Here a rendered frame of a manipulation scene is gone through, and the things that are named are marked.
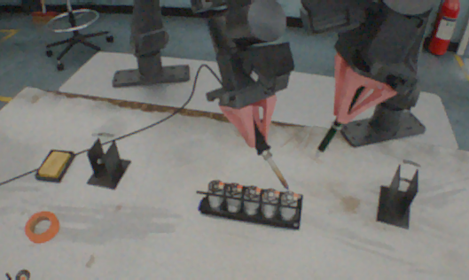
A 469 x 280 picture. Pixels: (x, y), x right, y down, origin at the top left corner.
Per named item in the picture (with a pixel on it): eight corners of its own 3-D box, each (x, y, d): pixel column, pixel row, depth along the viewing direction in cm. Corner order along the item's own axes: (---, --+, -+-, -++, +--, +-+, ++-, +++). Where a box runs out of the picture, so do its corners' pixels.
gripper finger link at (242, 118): (289, 139, 54) (277, 80, 51) (251, 157, 51) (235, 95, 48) (265, 133, 60) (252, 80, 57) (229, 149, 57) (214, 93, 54)
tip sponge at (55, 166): (52, 153, 67) (50, 148, 66) (75, 156, 67) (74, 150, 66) (35, 180, 62) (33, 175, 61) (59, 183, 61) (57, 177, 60)
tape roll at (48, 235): (66, 223, 55) (64, 219, 54) (42, 249, 51) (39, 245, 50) (43, 209, 57) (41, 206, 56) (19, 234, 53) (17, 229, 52)
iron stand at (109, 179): (129, 182, 67) (134, 133, 65) (107, 193, 58) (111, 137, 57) (103, 177, 67) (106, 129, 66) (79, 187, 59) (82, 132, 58)
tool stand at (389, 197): (402, 218, 60) (419, 160, 59) (411, 236, 51) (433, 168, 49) (372, 210, 62) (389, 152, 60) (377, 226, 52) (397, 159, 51)
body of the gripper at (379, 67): (368, 78, 34) (405, 13, 29) (332, 37, 42) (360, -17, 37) (413, 95, 36) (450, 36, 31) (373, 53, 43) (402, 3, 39)
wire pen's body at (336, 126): (327, 154, 46) (371, 86, 39) (317, 152, 45) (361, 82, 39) (324, 146, 47) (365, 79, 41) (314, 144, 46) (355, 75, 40)
